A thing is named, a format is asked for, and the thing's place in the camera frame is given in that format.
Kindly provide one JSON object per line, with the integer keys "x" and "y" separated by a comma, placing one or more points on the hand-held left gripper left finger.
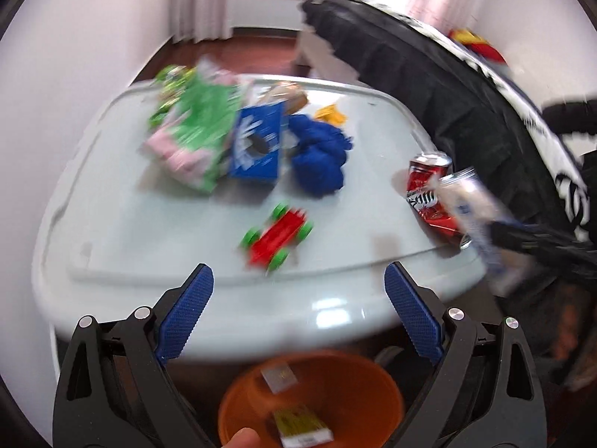
{"x": 186, "y": 308}

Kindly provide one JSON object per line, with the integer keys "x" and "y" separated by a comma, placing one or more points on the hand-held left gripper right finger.
{"x": 415, "y": 312}

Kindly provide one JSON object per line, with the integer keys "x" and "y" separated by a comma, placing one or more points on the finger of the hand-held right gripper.
{"x": 536, "y": 240}

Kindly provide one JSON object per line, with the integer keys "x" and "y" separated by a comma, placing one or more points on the white and blue packet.
{"x": 471, "y": 210}

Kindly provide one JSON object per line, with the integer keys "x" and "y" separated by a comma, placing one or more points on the orange plastic bin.
{"x": 354, "y": 396}

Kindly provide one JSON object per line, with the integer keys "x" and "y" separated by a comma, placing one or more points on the yellow toy piece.
{"x": 331, "y": 114}

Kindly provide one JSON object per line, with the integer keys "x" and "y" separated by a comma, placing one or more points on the person's left hand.
{"x": 240, "y": 441}

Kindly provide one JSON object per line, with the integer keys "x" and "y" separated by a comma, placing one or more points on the pale grey plastic storage lid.
{"x": 140, "y": 224}

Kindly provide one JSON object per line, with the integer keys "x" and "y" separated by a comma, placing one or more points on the small white packet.
{"x": 280, "y": 375}

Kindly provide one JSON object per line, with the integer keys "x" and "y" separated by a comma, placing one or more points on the red toy car green wheels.
{"x": 277, "y": 235}

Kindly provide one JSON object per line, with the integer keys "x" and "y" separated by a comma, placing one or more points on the crushed red can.
{"x": 422, "y": 182}

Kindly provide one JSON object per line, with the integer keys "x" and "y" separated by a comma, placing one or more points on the pink packet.
{"x": 172, "y": 154}

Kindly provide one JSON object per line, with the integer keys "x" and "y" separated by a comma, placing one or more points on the yellow-green packet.
{"x": 298, "y": 422}

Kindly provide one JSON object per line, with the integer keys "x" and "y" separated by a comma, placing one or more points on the red and yellow plush toy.
{"x": 480, "y": 46}

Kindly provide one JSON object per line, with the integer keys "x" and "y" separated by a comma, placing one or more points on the blue cloth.
{"x": 317, "y": 158}

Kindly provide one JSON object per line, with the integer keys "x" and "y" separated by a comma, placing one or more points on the green snack bag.
{"x": 205, "y": 112}

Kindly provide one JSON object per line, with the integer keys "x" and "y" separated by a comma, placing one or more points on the small green printed packet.
{"x": 170, "y": 84}

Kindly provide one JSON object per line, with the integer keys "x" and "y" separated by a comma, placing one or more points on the brown bread packet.
{"x": 289, "y": 95}

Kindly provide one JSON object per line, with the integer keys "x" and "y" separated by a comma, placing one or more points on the white bed frame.
{"x": 322, "y": 56}

